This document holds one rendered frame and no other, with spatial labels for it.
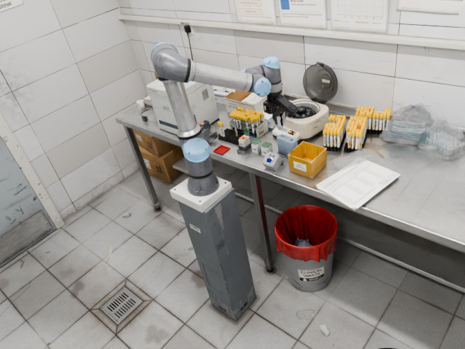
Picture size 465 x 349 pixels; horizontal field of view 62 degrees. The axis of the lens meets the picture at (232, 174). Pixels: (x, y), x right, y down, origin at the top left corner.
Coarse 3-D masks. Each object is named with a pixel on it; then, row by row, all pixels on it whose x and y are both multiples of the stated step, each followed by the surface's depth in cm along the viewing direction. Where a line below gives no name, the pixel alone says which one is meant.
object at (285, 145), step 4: (280, 136) 196; (284, 136) 195; (288, 136) 195; (280, 140) 195; (284, 140) 193; (288, 140) 192; (292, 140) 192; (296, 140) 192; (280, 144) 197; (284, 144) 194; (288, 144) 193; (292, 144) 190; (296, 144) 193; (280, 148) 199; (284, 148) 196; (288, 148) 194; (292, 148) 192; (280, 152) 200; (284, 152) 198; (288, 152) 196; (284, 156) 197
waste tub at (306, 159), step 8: (304, 144) 189; (312, 144) 186; (296, 152) 187; (304, 152) 193; (312, 152) 189; (320, 152) 185; (296, 160) 181; (304, 160) 177; (312, 160) 191; (320, 160) 181; (296, 168) 184; (304, 168) 180; (312, 168) 177; (320, 168) 184; (304, 176) 183; (312, 176) 180
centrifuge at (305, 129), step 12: (312, 108) 217; (324, 108) 209; (288, 120) 206; (300, 120) 203; (312, 120) 201; (324, 120) 208; (276, 132) 212; (288, 132) 208; (300, 132) 204; (312, 132) 205
